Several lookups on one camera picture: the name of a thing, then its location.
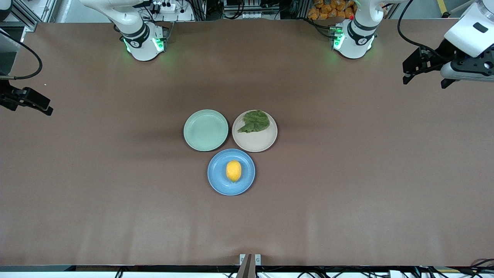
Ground green plate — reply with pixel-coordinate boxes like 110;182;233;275
183;109;229;152

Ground black base cable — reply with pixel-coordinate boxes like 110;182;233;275
307;17;336;39

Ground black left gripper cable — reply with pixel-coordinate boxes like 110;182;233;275
397;0;444;59

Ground aluminium frame profile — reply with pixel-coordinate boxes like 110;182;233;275
11;0;58;32

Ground black equipment rack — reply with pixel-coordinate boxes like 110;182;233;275
223;0;269;20

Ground blue plate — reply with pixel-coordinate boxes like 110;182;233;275
207;149;255;196

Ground black floor cables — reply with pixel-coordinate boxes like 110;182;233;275
468;258;494;277

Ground green lettuce leaf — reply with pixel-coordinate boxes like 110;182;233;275
237;110;271;134

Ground black cable bundle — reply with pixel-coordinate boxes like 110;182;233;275
188;0;210;21

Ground beige plate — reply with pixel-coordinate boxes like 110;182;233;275
232;110;278;153

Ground yellow lemon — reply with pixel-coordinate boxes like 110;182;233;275
226;160;242;183

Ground silver mounting bracket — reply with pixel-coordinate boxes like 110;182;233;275
239;254;262;266

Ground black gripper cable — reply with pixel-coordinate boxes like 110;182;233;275
0;29;43;80
397;0;444;59

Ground orange packaged items pile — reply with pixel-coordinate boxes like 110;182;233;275
308;0;356;20

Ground grey camera pole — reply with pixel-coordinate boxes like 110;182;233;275
235;254;256;278

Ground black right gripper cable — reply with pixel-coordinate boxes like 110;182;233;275
0;29;43;80

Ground white power strip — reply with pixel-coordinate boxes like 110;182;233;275
152;1;177;13

